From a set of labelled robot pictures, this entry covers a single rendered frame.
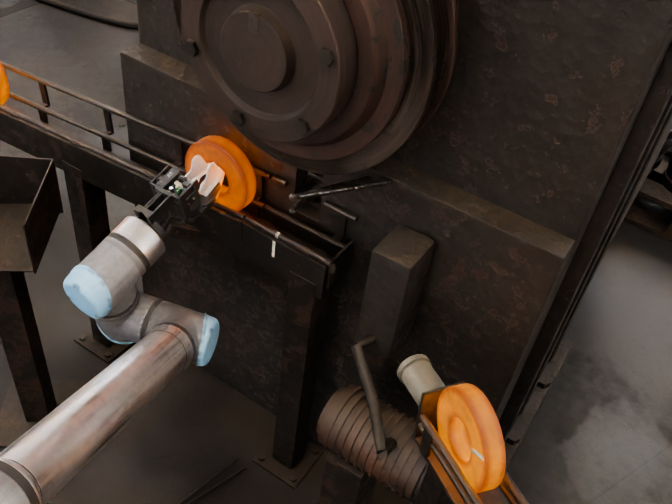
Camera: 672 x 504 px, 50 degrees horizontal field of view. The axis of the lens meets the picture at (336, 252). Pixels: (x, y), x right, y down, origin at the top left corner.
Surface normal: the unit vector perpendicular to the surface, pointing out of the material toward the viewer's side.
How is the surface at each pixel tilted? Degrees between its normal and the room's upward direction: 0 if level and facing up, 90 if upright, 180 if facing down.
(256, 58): 90
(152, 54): 0
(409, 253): 0
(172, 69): 0
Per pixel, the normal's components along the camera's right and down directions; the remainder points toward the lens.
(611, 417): 0.11, -0.73
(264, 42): -0.54, 0.52
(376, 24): 0.47, 0.29
